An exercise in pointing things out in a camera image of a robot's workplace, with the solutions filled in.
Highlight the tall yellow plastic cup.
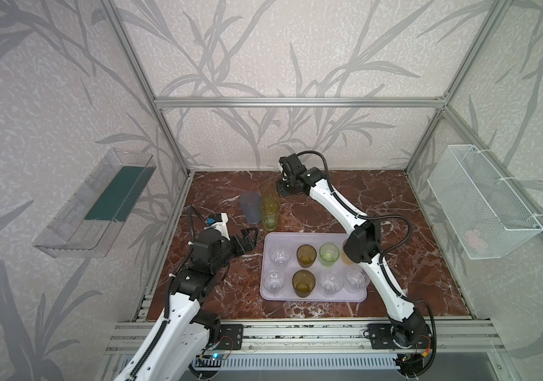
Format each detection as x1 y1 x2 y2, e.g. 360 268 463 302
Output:
259 181 280 201

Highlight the clear faceted cup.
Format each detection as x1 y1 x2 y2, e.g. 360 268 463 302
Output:
268 245 292 268
344 265 370 294
318 271 344 298
262 269 286 295

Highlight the blue frosted plastic cup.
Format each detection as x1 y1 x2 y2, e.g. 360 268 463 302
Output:
239 191 261 225

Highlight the tall green plastic cup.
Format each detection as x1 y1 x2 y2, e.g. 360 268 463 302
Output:
259 198 279 232

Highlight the amber dimpled cup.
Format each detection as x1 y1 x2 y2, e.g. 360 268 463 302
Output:
292 270 316 298
296 244 317 268

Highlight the small green plastic cup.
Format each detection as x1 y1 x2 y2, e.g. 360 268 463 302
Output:
318 243 340 267

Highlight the yellow transparent plastic cup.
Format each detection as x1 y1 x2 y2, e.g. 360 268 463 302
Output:
341 241 354 266

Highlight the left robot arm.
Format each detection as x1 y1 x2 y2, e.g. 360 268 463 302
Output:
115 227 259 380

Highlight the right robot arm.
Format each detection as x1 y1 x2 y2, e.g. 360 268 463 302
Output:
277 168 426 348

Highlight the lilac plastic tray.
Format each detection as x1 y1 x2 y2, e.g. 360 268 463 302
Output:
260 233 367 303

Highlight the green pad in bin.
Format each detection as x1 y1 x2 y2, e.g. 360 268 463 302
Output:
85 166 156 222

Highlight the small circuit board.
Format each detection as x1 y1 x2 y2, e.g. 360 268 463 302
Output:
198 352 231 364

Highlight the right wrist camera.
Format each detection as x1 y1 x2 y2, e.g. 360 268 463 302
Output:
279 154 306 179

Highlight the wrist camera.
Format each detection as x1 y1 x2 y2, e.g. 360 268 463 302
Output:
206 213 230 239
279 154 306 179

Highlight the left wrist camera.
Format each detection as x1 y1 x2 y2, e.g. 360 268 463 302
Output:
206 213 230 239

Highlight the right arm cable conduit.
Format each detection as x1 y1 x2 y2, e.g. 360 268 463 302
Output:
297 150 437 377

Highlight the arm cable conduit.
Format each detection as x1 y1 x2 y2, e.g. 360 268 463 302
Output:
297 150 437 377
125 204 206 381

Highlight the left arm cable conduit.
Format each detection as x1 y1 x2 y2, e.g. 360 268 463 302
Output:
125 204 206 381

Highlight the aluminium frame crossbar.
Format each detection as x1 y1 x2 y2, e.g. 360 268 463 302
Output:
154 97 446 109

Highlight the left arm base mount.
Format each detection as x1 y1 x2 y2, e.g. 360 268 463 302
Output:
207 324 245 351

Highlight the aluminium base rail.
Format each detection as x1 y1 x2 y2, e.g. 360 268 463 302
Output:
104 320 511 356

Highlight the clear plastic wall bin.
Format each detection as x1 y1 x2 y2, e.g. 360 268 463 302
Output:
33 149 157 259

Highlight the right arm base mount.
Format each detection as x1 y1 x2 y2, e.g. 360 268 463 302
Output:
362 323 433 351

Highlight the white wire mesh basket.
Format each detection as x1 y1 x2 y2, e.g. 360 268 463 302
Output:
428 144 543 260

